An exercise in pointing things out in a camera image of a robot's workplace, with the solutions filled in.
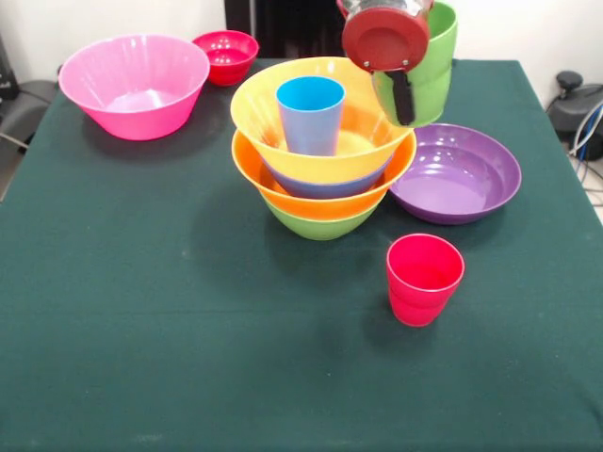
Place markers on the green bowl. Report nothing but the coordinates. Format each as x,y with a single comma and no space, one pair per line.
325,230

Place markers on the red bowl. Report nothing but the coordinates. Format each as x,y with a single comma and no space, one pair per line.
226,66

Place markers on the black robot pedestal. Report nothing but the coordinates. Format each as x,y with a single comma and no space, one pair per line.
282,23

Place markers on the red cup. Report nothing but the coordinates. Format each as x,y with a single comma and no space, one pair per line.
419,301

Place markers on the purple bowl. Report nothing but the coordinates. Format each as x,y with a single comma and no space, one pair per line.
452,188

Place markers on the dark green tablecloth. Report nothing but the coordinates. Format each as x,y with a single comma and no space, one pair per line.
235,353

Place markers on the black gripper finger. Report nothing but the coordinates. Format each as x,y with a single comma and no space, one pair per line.
404,99

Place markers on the orange bowl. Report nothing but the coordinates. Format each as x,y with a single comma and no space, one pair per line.
254,113
330,207

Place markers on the pink bowl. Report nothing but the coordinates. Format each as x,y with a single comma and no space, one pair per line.
132,70

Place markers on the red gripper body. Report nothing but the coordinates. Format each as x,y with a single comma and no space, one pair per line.
384,42

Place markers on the green cup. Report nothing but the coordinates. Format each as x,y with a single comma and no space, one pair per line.
433,85

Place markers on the blue cup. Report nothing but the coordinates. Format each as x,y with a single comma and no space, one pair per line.
311,122

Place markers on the blue bowl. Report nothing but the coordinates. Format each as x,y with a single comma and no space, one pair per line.
320,188

